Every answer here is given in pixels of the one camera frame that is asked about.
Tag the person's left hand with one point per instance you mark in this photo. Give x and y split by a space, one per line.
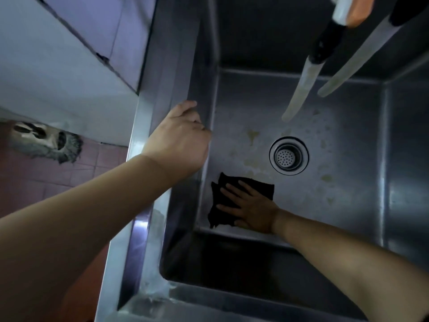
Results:
181 144

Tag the person's right hand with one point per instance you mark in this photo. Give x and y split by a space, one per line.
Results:
258 214

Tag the dark cleaning cloth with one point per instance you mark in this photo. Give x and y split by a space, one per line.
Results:
219 214

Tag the stainless steel sink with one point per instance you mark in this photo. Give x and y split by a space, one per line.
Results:
335 204

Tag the person's right forearm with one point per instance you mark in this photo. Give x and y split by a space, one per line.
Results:
352 264

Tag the person's left forearm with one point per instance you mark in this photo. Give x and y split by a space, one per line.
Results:
67 238

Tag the round metal drain strainer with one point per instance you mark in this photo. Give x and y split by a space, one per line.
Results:
288 156

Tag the grey mop head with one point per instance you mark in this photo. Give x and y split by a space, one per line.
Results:
43 144

